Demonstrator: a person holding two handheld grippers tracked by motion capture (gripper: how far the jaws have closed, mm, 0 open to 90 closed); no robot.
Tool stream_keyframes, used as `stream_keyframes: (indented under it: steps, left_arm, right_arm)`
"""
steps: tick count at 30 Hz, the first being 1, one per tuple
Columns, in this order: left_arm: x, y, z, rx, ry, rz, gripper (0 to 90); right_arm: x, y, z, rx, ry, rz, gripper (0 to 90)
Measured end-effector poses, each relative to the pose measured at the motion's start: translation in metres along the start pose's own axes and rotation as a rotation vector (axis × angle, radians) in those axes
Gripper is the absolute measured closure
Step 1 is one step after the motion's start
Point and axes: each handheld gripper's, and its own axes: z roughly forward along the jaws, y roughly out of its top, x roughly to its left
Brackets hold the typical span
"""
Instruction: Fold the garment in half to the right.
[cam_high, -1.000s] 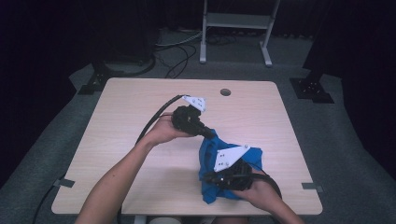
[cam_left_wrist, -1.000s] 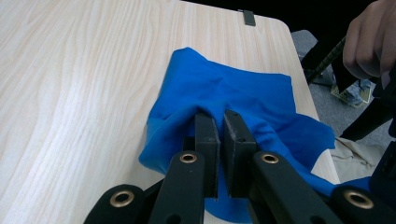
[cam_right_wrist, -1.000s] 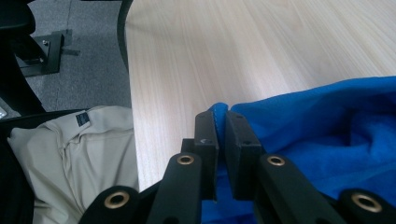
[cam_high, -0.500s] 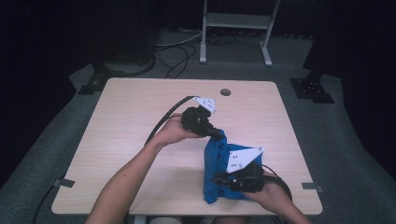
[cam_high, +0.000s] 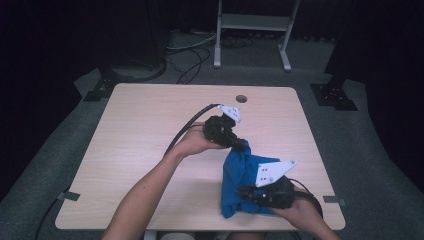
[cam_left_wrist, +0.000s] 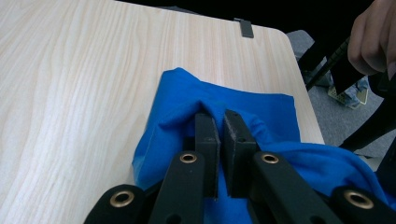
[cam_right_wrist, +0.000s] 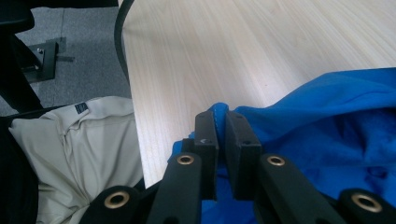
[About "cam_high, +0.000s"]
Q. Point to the black stand base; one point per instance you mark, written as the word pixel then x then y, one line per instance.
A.
pixel 100 90
pixel 333 96

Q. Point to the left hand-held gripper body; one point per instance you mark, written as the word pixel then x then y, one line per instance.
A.
pixel 218 130

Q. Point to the person's left hand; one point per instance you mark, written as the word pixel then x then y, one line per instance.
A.
pixel 195 141

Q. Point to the person's right leg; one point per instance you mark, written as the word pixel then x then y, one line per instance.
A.
pixel 245 237

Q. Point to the person's leg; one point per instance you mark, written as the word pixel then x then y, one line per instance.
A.
pixel 245 237
pixel 176 237

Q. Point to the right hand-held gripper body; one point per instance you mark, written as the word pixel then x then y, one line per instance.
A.
pixel 280 193

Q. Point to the blue printed t-shirt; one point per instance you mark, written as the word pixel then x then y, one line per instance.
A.
pixel 238 173

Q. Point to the grey tape strip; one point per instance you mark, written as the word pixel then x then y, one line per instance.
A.
pixel 335 200
pixel 68 196

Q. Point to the person's right hand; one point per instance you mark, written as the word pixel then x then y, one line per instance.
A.
pixel 301 211

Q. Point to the white table leg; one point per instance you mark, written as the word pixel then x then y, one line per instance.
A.
pixel 150 235

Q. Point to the person's left leg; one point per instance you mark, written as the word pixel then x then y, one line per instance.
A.
pixel 176 237

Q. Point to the white metal stand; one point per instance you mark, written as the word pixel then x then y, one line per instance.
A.
pixel 253 21

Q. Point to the grey round table grommet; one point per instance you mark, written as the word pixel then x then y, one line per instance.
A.
pixel 241 98

